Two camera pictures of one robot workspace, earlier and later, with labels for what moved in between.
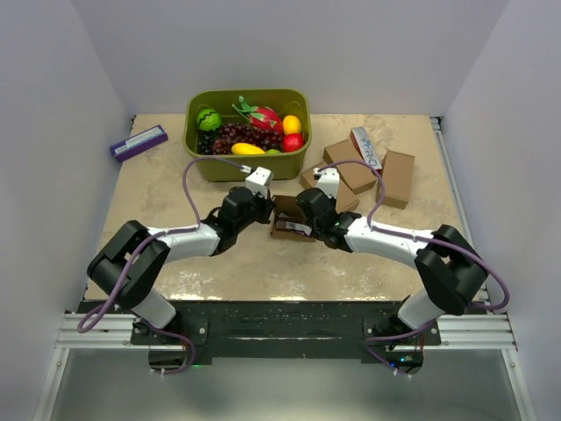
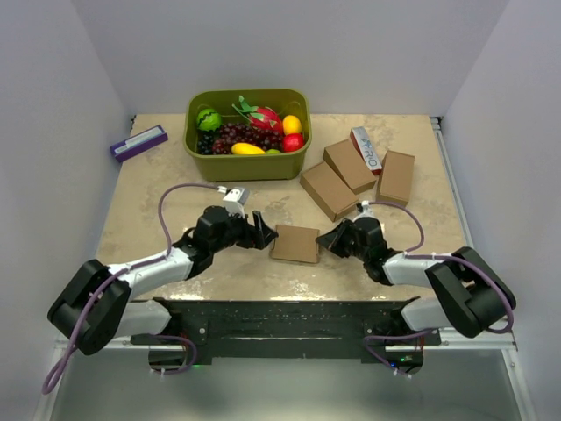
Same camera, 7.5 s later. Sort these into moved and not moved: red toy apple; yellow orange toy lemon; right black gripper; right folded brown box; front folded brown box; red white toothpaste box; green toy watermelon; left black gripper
Moved: left black gripper; right black gripper
Not moved: yellow orange toy lemon; front folded brown box; red toy apple; green toy watermelon; right folded brown box; red white toothpaste box
